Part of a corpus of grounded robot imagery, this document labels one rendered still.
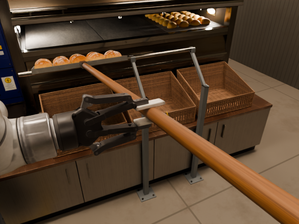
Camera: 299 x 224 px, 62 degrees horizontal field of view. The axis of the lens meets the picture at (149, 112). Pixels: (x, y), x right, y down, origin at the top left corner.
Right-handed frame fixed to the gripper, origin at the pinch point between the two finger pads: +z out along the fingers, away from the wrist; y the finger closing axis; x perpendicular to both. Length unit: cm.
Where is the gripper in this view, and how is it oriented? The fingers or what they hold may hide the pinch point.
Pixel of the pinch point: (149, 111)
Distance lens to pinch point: 56.3
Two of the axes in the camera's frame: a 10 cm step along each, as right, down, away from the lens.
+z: 9.2, -2.1, 3.4
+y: 0.9, 9.4, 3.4
